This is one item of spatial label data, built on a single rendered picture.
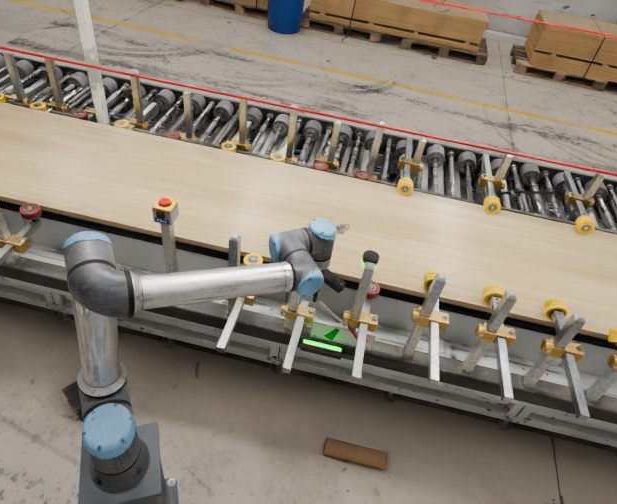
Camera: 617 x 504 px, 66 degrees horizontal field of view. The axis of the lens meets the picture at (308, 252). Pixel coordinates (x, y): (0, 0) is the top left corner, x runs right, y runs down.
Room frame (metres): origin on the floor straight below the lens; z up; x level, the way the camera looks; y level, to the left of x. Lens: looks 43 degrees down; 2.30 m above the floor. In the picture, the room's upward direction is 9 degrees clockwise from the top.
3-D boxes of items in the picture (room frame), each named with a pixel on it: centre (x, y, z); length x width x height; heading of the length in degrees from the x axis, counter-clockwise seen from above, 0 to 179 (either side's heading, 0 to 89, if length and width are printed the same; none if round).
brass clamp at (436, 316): (1.22, -0.50, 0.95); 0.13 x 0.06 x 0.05; 85
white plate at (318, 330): (1.22, -0.19, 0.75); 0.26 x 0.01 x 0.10; 85
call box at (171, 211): (1.31, 0.53, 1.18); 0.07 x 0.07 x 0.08; 85
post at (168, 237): (1.31, 0.53, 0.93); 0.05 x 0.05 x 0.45; 85
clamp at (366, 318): (1.24, -0.25, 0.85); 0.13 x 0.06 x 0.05; 85
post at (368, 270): (1.24, -0.23, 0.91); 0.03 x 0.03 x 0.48; 85
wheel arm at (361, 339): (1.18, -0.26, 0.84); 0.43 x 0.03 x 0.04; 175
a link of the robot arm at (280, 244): (1.11, 0.06, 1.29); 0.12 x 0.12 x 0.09; 31
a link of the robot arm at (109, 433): (0.65, 0.52, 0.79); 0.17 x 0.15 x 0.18; 31
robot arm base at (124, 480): (0.65, 0.52, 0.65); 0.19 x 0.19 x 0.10
